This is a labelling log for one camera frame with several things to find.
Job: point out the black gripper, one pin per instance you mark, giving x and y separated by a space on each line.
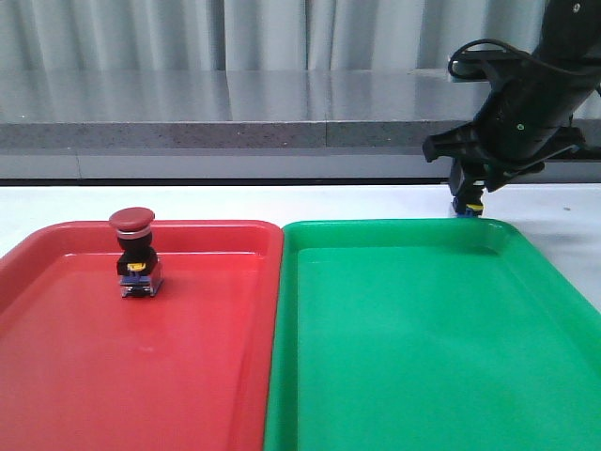
525 120

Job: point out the green mushroom push button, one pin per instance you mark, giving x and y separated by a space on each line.
467 201

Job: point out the red mushroom push button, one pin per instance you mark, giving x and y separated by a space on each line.
139 268

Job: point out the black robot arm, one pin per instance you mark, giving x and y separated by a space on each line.
570 29

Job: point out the green plastic tray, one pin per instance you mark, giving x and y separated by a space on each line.
431 334

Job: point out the grey stone counter ledge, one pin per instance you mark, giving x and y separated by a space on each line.
131 127

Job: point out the red plastic tray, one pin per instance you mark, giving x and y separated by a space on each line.
83 368

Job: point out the grey pleated curtain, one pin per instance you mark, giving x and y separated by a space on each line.
255 35

